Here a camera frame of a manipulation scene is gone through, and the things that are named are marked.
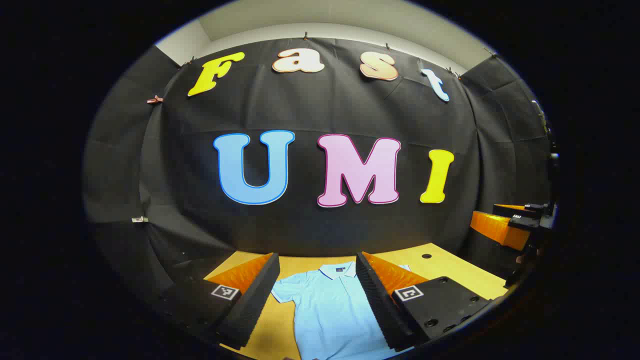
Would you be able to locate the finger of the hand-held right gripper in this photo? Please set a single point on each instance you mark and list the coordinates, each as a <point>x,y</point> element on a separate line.
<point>495,230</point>
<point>515,208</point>

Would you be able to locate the silver backdrop clip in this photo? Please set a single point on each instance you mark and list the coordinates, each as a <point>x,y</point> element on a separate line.
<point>139,219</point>

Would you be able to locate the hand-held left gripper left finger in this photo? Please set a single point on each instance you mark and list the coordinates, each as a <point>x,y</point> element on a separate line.
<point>255,305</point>

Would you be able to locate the light blue T-shirt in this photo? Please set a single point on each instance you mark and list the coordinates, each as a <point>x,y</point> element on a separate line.
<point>330,315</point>

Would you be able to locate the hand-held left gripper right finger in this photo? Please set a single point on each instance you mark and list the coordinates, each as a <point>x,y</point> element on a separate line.
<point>377,305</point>

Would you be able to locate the copper backdrop clip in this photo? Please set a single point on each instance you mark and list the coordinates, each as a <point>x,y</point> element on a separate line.
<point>155,100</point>

